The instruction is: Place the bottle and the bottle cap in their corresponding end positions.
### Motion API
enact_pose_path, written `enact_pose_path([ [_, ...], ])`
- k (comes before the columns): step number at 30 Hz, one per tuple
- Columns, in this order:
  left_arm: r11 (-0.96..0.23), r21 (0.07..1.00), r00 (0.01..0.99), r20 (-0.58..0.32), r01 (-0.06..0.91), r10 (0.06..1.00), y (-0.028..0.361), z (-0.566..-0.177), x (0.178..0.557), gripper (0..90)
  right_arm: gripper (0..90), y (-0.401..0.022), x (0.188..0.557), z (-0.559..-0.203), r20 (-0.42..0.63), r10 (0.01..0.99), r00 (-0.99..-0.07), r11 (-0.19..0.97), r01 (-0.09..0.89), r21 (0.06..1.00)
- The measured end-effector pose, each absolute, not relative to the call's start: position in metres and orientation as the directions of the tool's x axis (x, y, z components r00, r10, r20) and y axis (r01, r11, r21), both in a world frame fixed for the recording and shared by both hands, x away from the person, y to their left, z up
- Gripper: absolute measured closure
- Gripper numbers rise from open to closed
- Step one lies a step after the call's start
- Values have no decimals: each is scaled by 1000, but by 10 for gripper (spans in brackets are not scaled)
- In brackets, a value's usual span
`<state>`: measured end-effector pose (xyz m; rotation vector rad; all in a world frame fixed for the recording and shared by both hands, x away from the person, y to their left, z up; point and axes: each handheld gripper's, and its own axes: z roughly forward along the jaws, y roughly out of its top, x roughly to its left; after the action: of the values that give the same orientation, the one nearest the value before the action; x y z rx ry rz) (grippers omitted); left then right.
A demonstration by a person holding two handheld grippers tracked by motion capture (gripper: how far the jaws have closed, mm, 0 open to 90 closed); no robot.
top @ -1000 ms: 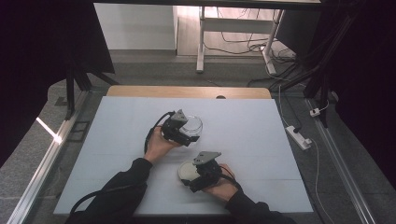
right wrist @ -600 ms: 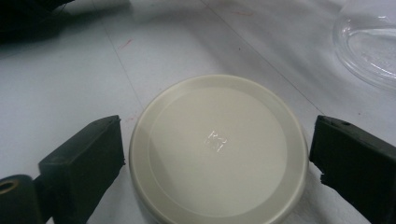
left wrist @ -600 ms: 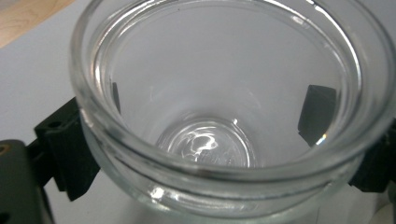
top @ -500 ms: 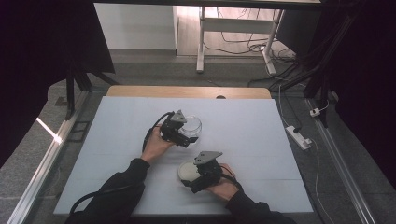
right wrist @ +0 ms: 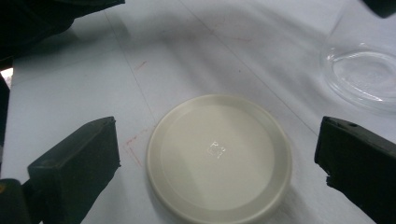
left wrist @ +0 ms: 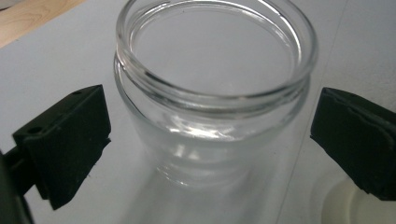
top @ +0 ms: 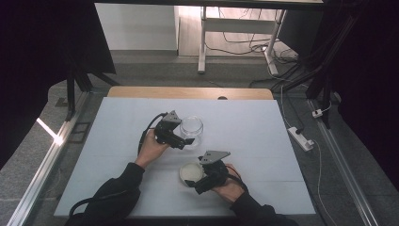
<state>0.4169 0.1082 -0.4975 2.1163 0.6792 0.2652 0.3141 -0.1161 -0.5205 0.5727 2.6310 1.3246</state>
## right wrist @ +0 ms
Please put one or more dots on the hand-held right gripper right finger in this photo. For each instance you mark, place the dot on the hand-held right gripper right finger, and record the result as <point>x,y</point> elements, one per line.
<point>361,165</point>

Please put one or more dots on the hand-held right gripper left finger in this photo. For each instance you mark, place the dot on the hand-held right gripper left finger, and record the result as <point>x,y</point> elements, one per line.
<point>76,169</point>

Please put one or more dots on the clear glass dish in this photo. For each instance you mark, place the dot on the clear glass dish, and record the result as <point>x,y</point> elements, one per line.
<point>361,77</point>

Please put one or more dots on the round white plastic lid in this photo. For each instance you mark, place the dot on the round white plastic lid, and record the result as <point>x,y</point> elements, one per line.
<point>218,155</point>

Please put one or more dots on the dark cloth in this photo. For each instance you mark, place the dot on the dark cloth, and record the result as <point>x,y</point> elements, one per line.
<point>34,18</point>

